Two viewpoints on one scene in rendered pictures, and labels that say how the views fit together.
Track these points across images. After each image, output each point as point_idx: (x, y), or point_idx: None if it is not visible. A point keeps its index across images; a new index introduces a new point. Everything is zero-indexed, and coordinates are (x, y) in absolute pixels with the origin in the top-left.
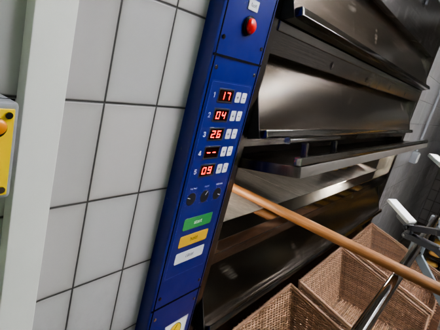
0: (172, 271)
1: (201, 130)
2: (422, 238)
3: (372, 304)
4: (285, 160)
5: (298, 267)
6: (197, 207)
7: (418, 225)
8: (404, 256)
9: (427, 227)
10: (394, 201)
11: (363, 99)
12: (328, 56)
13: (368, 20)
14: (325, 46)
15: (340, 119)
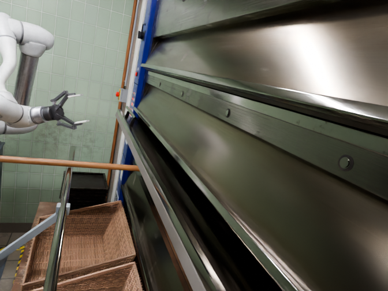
0: (125, 142)
1: (131, 101)
2: (68, 125)
3: (73, 153)
4: (128, 117)
5: (133, 231)
6: None
7: (72, 122)
8: (70, 185)
9: (69, 119)
10: (86, 120)
11: (193, 119)
12: (158, 79)
13: (181, 48)
14: (156, 74)
15: (160, 122)
